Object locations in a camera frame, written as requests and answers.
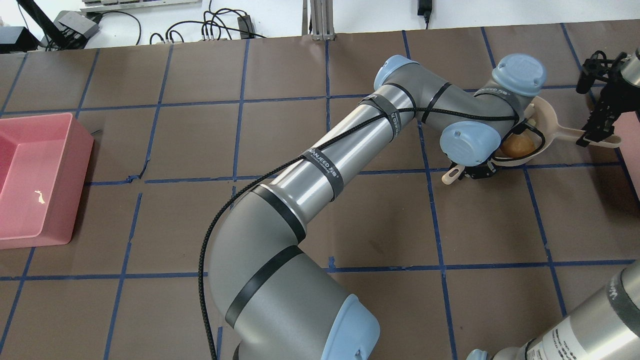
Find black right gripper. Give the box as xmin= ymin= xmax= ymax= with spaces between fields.
xmin=576 ymin=50 xmax=636 ymax=147

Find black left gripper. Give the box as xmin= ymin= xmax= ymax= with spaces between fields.
xmin=450 ymin=159 xmax=501 ymax=180

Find round brown bread bun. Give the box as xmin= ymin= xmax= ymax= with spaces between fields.
xmin=500 ymin=134 xmax=537 ymax=159

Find white plastic dustpan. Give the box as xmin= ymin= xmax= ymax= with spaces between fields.
xmin=489 ymin=96 xmax=622 ymax=167

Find white hand brush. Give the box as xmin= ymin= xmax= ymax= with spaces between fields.
xmin=441 ymin=164 xmax=466 ymax=185

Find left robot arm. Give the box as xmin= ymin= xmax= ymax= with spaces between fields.
xmin=207 ymin=54 xmax=547 ymax=360

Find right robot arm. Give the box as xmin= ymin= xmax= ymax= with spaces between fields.
xmin=493 ymin=50 xmax=639 ymax=360

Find pink plastic bin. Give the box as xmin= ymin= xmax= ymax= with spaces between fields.
xmin=0 ymin=112 xmax=94 ymax=250

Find black power adapter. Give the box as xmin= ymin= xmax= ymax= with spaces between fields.
xmin=53 ymin=10 xmax=99 ymax=41

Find aluminium frame post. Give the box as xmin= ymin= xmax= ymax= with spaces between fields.
xmin=302 ymin=0 xmax=336 ymax=41

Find black cables on floor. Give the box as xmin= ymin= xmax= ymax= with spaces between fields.
xmin=90 ymin=0 xmax=266 ymax=46

